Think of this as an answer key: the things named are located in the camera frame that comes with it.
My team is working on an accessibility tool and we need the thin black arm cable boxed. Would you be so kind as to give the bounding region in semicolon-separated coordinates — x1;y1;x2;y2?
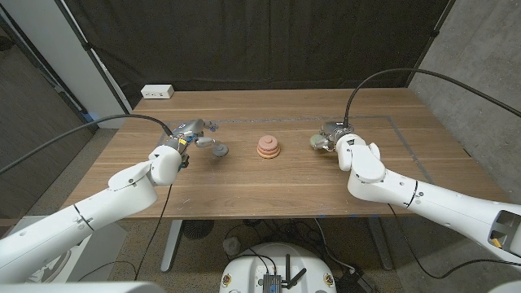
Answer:
133;183;174;282
386;203;521;281

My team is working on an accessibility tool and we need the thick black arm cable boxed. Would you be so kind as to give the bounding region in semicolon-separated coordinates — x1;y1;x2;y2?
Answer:
343;67;521;120
0;113;174;175

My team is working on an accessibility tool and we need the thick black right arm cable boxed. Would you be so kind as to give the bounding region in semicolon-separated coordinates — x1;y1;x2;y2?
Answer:
343;67;521;120

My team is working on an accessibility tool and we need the black floor power strip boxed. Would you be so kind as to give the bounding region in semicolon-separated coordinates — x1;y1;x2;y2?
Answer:
333;266;376;293

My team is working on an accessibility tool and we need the black backdrop cloth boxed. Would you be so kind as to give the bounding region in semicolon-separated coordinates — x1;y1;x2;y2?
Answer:
63;0;453;110

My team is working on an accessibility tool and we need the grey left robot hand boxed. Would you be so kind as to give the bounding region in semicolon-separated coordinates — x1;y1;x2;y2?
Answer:
164;119;225;155

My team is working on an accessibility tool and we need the light pink toy ring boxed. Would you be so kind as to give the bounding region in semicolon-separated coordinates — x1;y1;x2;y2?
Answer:
258;135;280;151

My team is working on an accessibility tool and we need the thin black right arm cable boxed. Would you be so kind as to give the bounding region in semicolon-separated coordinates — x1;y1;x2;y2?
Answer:
386;203;521;281

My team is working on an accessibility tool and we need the grey router with antennas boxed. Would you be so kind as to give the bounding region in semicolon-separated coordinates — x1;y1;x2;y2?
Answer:
262;254;308;293

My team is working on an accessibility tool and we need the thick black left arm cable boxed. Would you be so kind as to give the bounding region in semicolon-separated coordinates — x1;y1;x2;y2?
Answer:
0;113;174;175

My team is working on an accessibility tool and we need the grey round floor object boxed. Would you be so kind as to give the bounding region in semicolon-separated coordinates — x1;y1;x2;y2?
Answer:
222;237;242;256

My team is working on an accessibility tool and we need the black backdrop stand pole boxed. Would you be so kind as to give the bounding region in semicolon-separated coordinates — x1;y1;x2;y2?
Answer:
55;0;132;118
405;0;457;89

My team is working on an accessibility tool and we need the white table leg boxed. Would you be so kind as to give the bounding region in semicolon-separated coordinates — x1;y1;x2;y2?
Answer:
160;219;184;273

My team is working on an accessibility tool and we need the grey table leg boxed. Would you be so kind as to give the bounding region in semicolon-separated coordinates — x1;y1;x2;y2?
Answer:
366;217;395;272

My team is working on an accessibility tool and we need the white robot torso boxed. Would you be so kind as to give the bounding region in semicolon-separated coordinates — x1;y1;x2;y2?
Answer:
0;281;166;293

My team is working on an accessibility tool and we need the black round floor fan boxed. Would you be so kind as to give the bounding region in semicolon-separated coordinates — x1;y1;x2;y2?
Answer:
182;219;215;240

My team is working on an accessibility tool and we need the white power outlet box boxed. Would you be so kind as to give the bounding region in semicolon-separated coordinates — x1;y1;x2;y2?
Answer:
140;84;175;100

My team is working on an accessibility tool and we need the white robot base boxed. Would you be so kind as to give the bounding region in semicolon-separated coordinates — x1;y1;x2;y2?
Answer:
218;243;338;293

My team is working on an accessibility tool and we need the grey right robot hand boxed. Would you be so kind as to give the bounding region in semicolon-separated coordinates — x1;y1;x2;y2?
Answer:
316;120;355;152

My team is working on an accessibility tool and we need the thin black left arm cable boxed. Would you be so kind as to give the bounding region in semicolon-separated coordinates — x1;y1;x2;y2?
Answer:
133;183;174;282

